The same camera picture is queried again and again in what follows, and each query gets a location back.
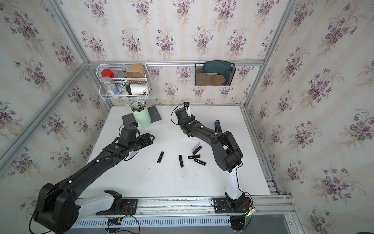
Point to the clear plastic bottle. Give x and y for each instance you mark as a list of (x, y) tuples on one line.
[(110, 86)]

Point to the black mesh wall holder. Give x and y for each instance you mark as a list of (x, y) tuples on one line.
[(203, 79)]

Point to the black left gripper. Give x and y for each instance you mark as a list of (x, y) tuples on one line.
[(147, 139)]

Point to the brown cardboard box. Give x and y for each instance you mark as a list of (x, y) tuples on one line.
[(136, 71)]

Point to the black lipstick gold band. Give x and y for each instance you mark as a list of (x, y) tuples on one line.
[(197, 150), (200, 162), (194, 157)]

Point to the teal plate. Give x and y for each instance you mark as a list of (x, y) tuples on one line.
[(220, 67)]

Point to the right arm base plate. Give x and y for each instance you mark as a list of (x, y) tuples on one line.
[(227, 205)]

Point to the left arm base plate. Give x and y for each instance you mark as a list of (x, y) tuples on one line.
[(121, 207)]

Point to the green pen cup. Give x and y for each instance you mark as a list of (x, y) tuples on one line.
[(141, 113)]

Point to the purple lipstick tube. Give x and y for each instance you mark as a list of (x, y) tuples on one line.
[(196, 146), (133, 154)]

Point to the white black cylinder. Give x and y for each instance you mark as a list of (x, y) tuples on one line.
[(137, 89)]

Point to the black lipstick silver band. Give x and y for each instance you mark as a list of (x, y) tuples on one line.
[(160, 157), (181, 161)]

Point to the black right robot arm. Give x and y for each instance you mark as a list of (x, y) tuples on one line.
[(227, 155)]

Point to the blue black stapler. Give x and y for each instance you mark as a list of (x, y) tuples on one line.
[(218, 126)]

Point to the red lid jar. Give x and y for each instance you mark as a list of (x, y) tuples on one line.
[(107, 73)]

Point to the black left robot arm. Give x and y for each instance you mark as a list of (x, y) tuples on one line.
[(59, 206)]

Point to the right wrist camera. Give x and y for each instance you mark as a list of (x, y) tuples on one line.
[(187, 108)]

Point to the white wire basket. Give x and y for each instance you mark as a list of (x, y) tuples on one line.
[(121, 81)]

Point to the round cork coaster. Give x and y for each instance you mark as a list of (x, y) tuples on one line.
[(217, 80)]

